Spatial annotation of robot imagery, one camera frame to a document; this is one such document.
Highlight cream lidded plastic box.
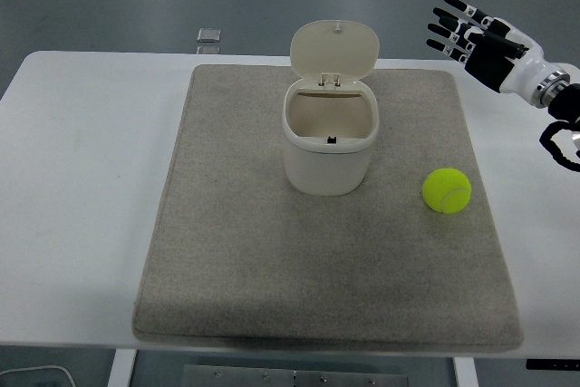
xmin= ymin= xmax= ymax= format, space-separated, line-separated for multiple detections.
xmin=281 ymin=19 xmax=381 ymax=198

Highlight grey metal plate with screws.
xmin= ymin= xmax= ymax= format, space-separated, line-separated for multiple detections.
xmin=180 ymin=363 xmax=296 ymax=387
xmin=294 ymin=369 xmax=409 ymax=387

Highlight grey felt table mat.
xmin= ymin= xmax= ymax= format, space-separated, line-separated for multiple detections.
xmin=130 ymin=63 xmax=525 ymax=354

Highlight yellow-green tennis ball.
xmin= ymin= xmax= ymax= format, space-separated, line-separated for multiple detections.
xmin=422 ymin=168 xmax=473 ymax=215

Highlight white table leg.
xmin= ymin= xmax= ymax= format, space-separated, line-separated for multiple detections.
xmin=452 ymin=356 xmax=477 ymax=387
xmin=107 ymin=349 xmax=137 ymax=387

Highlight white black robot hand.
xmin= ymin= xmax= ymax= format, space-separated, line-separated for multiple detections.
xmin=425 ymin=0 xmax=564 ymax=110

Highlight black table control panel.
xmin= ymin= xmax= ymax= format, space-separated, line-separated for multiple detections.
xmin=525 ymin=358 xmax=580 ymax=371

